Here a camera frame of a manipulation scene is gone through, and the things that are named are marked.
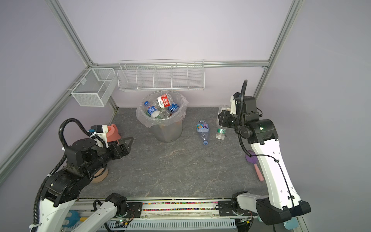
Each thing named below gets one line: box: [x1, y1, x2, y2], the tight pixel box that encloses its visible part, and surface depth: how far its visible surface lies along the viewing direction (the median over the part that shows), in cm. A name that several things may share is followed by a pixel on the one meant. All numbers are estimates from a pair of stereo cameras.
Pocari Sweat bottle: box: [168, 102, 180, 114], surface depth 93 cm
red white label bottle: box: [156, 93, 174, 110], surface depth 90 cm
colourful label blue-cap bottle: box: [196, 119, 210, 146], surface depth 104 cm
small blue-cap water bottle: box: [143, 101, 161, 118], surface depth 84 cm
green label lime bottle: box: [156, 107, 171, 119], surface depth 87 cm
